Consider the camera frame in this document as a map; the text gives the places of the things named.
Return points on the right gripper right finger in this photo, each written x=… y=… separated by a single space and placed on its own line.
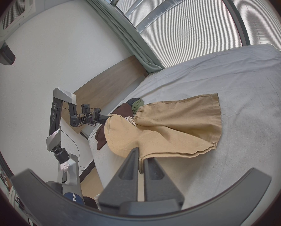
x=157 y=187

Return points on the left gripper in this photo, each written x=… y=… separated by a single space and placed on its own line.
x=97 y=119

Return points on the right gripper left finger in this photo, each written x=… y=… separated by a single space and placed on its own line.
x=124 y=187

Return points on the tan shorts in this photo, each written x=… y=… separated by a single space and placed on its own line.
x=178 y=126

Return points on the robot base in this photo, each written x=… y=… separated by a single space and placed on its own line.
x=71 y=171

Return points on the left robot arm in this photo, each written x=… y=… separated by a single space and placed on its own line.
x=65 y=95

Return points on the bed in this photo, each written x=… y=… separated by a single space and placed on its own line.
x=237 y=90

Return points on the brown shorts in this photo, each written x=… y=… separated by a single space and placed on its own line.
x=124 y=111

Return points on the black garment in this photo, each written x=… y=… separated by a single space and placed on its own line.
x=130 y=101

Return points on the green garment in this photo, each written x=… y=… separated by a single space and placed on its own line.
x=137 y=106

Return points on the grey-green curtain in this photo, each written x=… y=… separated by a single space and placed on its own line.
x=131 y=39

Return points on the window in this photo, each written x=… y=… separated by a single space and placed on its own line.
x=201 y=20

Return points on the white ceiling air conditioner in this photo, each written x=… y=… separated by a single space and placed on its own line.
x=15 y=13

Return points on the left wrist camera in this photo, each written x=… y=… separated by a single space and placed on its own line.
x=97 y=110

